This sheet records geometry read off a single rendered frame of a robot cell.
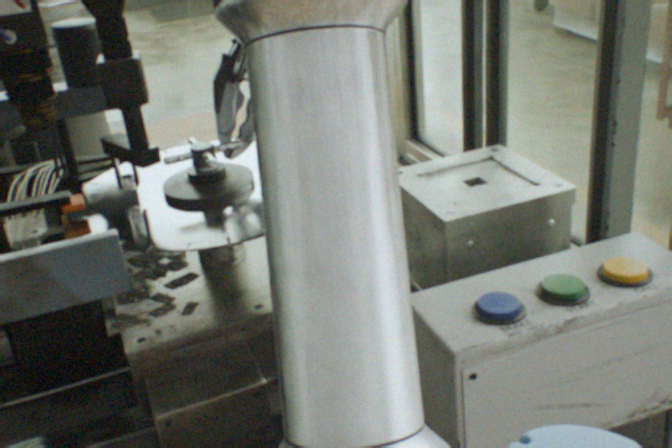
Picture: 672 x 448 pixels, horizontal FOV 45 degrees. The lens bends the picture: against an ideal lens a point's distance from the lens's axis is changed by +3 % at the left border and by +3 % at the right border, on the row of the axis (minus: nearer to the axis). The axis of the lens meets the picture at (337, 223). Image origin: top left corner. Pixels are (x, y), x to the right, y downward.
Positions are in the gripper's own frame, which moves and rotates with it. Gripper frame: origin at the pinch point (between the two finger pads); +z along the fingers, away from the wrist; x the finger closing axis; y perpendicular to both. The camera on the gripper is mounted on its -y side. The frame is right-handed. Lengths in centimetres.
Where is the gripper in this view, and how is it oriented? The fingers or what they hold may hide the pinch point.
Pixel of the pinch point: (230, 148)
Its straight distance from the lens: 99.2
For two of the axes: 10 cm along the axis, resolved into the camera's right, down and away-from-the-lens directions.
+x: 8.9, 2.7, 3.8
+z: -3.2, 9.4, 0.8
